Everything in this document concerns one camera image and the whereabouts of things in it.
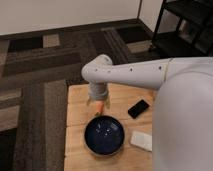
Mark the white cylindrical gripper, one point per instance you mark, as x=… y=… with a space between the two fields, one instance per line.
x=98 y=92

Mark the orange pepper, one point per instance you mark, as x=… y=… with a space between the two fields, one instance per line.
x=99 y=107

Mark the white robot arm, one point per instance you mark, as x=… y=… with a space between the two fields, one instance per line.
x=182 y=125

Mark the dark blue ceramic bowl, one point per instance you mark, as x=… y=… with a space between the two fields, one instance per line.
x=104 y=135

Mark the black smartphone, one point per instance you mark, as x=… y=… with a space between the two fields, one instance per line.
x=138 y=108

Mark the white rectangular sponge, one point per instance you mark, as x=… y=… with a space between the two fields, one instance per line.
x=141 y=140

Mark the patterned brown area rug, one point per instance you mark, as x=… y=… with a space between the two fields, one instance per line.
x=34 y=80

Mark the black metal shelf rack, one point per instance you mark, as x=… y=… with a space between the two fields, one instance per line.
x=192 y=35

